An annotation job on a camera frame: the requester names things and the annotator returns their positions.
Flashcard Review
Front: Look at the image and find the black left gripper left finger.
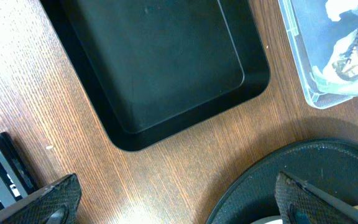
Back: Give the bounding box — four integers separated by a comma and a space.
0, 173, 82, 224

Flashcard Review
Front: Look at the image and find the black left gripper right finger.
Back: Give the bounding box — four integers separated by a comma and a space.
275, 172, 358, 224

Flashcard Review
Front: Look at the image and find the grey plate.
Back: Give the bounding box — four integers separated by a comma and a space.
251, 216, 283, 224

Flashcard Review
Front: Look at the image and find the black silver stand base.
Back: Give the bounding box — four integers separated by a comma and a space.
0, 132, 39, 210

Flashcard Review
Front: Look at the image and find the round black tray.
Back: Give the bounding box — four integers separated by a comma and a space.
207, 138, 358, 223

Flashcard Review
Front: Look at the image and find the black rectangular tray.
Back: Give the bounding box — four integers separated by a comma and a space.
41, 0, 270, 152

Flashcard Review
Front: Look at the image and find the clear plastic bin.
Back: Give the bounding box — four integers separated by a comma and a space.
278, 0, 358, 109

